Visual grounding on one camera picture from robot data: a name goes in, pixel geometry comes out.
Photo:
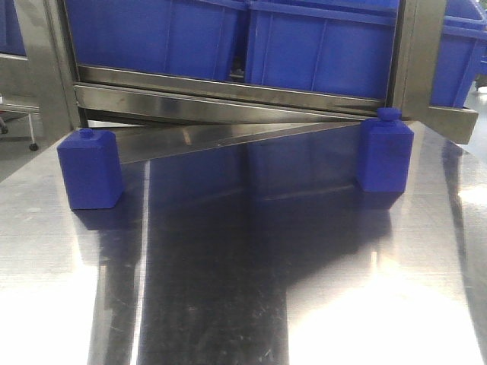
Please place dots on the white wheeled cart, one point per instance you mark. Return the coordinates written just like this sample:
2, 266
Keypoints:
8, 115

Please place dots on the stainless steel flow rack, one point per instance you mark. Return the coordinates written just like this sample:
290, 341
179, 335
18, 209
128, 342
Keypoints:
68, 93

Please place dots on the blue bin right on rack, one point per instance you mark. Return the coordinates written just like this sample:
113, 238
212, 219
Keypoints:
331, 47

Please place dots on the blue bottle-shaped part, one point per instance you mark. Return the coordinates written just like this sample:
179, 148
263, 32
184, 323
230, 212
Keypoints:
384, 152
91, 171

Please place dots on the blue bin far right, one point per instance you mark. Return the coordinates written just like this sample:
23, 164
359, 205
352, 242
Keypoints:
462, 46

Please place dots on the blue bin left on rack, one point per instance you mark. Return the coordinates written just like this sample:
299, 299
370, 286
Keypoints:
189, 38

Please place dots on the blue bin on rack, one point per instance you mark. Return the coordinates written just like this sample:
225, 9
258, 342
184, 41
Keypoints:
331, 47
189, 38

